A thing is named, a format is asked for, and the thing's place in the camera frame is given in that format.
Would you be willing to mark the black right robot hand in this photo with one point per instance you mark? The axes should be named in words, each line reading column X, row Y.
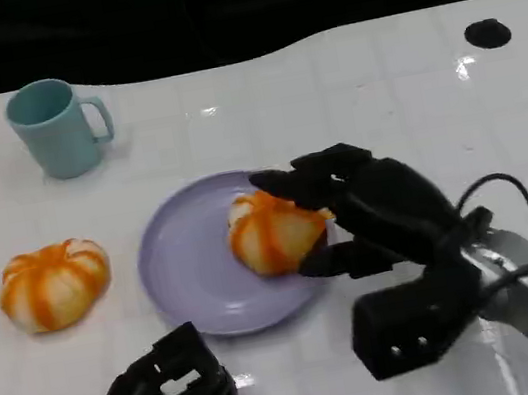
column 392, row 206

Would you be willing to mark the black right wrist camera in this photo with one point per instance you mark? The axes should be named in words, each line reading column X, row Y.
column 397, row 327

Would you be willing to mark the pale green mug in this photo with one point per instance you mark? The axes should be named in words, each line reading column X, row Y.
column 59, row 138

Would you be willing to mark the black round table cap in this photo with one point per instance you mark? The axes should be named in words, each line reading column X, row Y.
column 486, row 34

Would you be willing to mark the orange and white bread roll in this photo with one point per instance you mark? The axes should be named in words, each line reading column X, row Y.
column 270, row 237
column 53, row 288

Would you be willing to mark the lilac plate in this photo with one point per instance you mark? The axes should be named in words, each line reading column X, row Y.
column 190, row 270

